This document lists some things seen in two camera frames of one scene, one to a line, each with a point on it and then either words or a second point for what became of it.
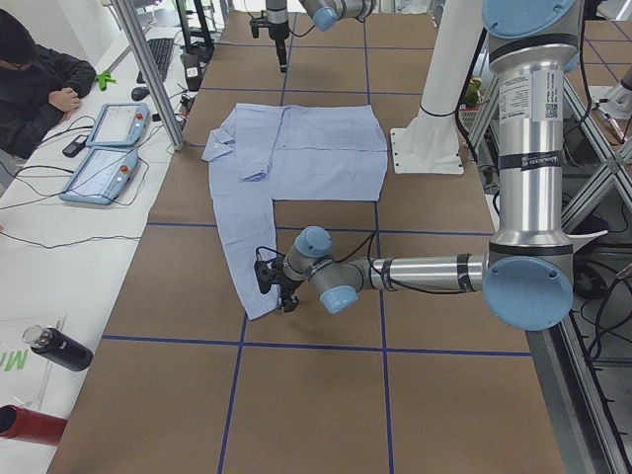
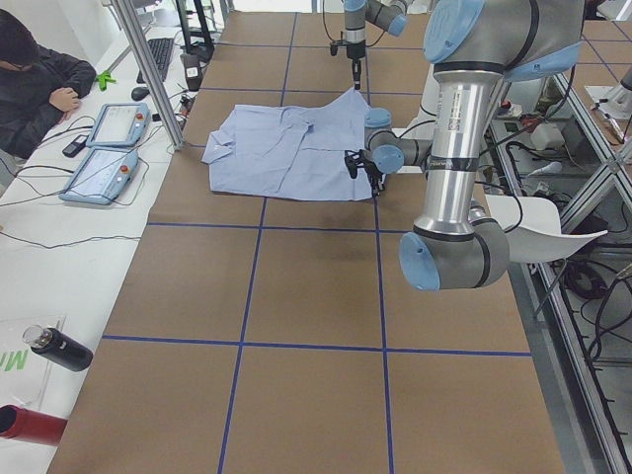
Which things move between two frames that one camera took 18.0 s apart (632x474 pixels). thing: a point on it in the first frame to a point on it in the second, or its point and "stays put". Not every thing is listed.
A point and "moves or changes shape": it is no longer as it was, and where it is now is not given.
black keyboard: x=161 y=50 stays put
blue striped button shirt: x=268 y=153 moves or changes shape
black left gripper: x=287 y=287 to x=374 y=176
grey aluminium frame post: x=135 y=36 stays put
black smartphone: x=75 y=146 stays put
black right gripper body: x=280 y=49 to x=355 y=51
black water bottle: x=57 y=347 stays put
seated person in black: x=39 y=87 stays put
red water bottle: x=23 y=424 stays put
